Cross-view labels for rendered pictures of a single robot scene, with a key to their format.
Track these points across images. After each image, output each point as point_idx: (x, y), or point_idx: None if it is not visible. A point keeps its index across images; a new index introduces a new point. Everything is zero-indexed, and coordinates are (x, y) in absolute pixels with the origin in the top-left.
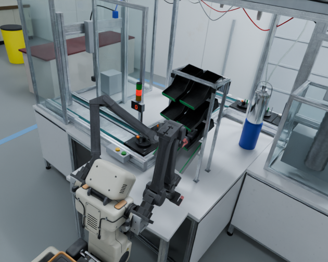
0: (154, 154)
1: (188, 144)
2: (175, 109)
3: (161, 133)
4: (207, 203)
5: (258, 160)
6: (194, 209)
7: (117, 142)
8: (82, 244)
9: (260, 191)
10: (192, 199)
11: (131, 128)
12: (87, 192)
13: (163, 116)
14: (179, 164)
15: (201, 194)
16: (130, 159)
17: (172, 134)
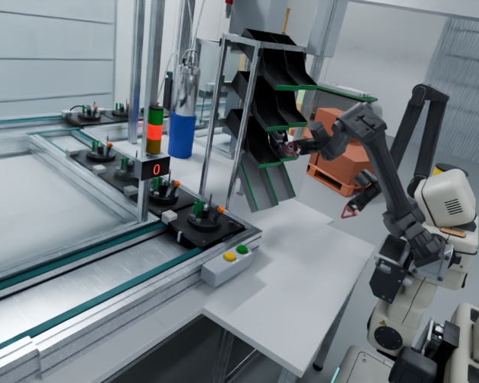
0: (255, 208)
1: None
2: (261, 113)
3: (448, 96)
4: (305, 207)
5: (214, 157)
6: (320, 218)
7: (201, 256)
8: (412, 351)
9: None
10: (302, 216)
11: (134, 233)
12: (467, 232)
13: (271, 130)
14: (277, 191)
15: (290, 208)
16: None
17: (445, 92)
